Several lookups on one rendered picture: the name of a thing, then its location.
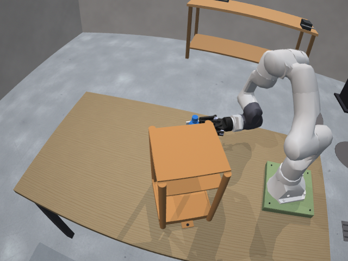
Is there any wooden shelving unit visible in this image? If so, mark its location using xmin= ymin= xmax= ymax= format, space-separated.
xmin=148 ymin=120 xmax=232 ymax=229

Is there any blue bottle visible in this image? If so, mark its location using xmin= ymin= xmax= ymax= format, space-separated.
xmin=189 ymin=115 xmax=199 ymax=125

